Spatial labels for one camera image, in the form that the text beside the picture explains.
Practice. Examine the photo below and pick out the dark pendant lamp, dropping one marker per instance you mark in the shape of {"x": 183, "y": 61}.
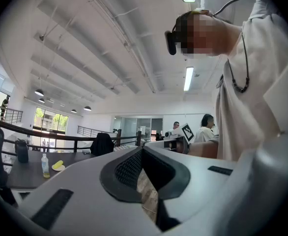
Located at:
{"x": 87, "y": 108}
{"x": 73, "y": 111}
{"x": 39, "y": 92}
{"x": 41, "y": 100}

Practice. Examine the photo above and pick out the white round plate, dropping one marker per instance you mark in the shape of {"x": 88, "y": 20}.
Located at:
{"x": 60, "y": 168}

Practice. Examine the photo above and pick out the black jacket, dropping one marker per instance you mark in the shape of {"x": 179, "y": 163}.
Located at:
{"x": 102, "y": 144}

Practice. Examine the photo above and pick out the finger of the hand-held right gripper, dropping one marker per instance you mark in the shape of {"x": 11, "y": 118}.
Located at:
{"x": 156, "y": 141}

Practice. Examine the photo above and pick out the yellow banana-like food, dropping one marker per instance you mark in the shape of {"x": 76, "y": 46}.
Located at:
{"x": 58, "y": 164}

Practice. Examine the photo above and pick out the black metal railing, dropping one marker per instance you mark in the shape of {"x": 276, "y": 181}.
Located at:
{"x": 48, "y": 135}

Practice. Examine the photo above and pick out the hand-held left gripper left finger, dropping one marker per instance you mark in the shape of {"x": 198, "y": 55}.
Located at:
{"x": 85, "y": 205}

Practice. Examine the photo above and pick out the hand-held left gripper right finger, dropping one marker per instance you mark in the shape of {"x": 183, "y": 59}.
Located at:
{"x": 198, "y": 185}

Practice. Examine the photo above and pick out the black head-worn camera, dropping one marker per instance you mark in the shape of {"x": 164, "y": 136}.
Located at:
{"x": 171, "y": 42}

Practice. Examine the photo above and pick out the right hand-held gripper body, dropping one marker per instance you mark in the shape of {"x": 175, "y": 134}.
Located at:
{"x": 187, "y": 133}

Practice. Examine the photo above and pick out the purple checkered mat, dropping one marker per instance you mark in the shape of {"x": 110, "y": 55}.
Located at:
{"x": 125, "y": 148}

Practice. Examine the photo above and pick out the person's head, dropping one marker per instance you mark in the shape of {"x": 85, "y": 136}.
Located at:
{"x": 208, "y": 36}

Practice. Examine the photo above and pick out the person's light sweatshirt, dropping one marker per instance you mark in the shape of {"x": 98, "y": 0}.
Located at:
{"x": 257, "y": 107}

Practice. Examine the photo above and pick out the small glass jar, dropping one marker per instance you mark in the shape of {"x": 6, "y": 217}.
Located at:
{"x": 45, "y": 166}

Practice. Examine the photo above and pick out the dark water jug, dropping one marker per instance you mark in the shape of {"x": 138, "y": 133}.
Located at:
{"x": 22, "y": 152}

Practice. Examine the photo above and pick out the large glass window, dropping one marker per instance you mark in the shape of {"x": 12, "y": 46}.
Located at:
{"x": 50, "y": 120}

